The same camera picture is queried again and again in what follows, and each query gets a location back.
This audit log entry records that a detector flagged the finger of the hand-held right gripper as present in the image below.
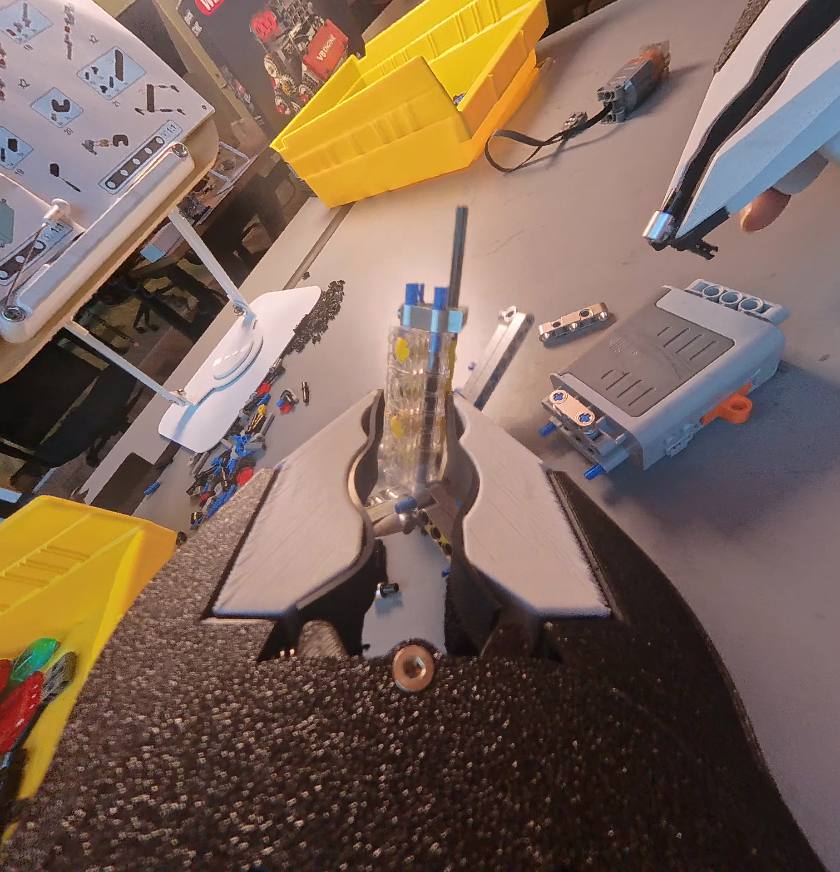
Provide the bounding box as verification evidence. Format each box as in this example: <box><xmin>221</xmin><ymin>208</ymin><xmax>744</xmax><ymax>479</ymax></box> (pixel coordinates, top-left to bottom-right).
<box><xmin>659</xmin><ymin>0</ymin><xmax>812</xmax><ymax>222</ymax></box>
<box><xmin>679</xmin><ymin>45</ymin><xmax>840</xmax><ymax>246</ymax></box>

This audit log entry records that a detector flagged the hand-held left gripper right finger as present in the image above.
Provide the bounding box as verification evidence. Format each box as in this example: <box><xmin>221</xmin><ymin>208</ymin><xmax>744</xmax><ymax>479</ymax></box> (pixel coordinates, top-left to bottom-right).
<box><xmin>448</xmin><ymin>393</ymin><xmax>614</xmax><ymax>639</ymax></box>

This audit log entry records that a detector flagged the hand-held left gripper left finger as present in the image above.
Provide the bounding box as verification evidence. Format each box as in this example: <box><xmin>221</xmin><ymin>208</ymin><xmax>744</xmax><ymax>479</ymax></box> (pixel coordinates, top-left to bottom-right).
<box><xmin>211</xmin><ymin>391</ymin><xmax>385</xmax><ymax>625</ymax></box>

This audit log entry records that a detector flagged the toy engine model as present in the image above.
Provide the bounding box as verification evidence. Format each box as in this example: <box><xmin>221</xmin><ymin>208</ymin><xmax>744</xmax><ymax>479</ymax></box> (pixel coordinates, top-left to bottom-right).
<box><xmin>350</xmin><ymin>205</ymin><xmax>478</xmax><ymax>546</ymax></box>

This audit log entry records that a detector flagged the grey long beam assembly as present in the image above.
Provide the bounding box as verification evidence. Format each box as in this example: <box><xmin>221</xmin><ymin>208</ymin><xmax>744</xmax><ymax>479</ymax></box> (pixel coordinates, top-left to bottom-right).
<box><xmin>455</xmin><ymin>307</ymin><xmax>534</xmax><ymax>412</ymax></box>

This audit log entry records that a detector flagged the grey battery box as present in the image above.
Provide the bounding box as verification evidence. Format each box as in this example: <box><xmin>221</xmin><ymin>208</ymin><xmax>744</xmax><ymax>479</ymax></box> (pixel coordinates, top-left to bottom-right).
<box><xmin>540</xmin><ymin>280</ymin><xmax>789</xmax><ymax>475</ymax></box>

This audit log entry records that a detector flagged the white three-hole beam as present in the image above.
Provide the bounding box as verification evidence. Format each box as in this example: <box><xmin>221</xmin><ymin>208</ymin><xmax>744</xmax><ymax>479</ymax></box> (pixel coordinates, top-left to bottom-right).
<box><xmin>536</xmin><ymin>303</ymin><xmax>614</xmax><ymax>350</ymax></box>

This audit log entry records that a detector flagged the person's right hand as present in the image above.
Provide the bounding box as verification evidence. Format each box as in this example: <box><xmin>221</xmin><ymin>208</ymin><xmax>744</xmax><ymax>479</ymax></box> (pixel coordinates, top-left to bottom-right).
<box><xmin>741</xmin><ymin>190</ymin><xmax>793</xmax><ymax>231</ymax></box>

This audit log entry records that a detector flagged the heap of red black parts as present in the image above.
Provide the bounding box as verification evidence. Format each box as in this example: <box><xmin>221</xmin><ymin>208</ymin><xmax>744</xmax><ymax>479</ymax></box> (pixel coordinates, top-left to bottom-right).
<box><xmin>0</xmin><ymin>638</ymin><xmax>80</xmax><ymax>818</ymax></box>

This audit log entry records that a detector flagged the dark printed cardboard box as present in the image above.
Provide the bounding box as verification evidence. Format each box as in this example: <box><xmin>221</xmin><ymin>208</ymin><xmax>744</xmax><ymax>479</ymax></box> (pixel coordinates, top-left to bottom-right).
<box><xmin>175</xmin><ymin>0</ymin><xmax>394</xmax><ymax>121</ymax></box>

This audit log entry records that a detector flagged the instruction booklet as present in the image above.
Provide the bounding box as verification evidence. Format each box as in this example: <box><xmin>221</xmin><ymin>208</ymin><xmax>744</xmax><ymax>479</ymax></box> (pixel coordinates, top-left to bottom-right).
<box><xmin>0</xmin><ymin>0</ymin><xmax>217</xmax><ymax>294</ymax></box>

